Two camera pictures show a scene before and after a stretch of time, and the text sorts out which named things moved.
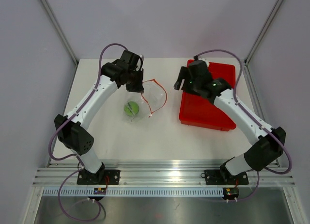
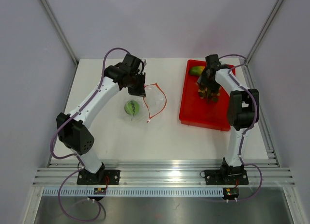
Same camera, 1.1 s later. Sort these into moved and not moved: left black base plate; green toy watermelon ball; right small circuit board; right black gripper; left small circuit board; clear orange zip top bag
Moved: right black gripper; clear orange zip top bag
Not moved: left small circuit board; left black base plate; right small circuit board; green toy watermelon ball
